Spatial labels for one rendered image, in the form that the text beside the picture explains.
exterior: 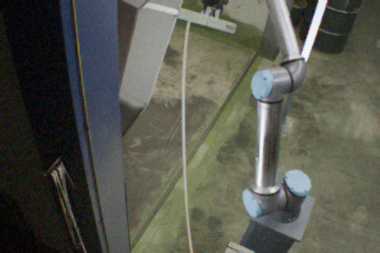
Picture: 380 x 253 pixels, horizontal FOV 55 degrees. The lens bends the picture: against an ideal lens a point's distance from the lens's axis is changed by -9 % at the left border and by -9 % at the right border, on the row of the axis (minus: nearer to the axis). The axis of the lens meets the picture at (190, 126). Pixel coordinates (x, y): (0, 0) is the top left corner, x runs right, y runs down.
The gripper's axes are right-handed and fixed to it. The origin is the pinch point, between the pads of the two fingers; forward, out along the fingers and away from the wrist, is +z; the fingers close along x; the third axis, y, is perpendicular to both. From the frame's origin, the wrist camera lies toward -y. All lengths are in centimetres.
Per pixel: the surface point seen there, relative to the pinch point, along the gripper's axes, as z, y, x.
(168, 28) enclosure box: 9.8, 47.5, -0.7
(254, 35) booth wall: 2, 166, -141
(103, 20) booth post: 3, -85, 70
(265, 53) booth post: 16, 161, -158
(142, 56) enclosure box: 33, 70, 2
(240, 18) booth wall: -11, 172, -124
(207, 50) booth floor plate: 30, 184, -105
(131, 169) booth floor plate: 117, 82, -15
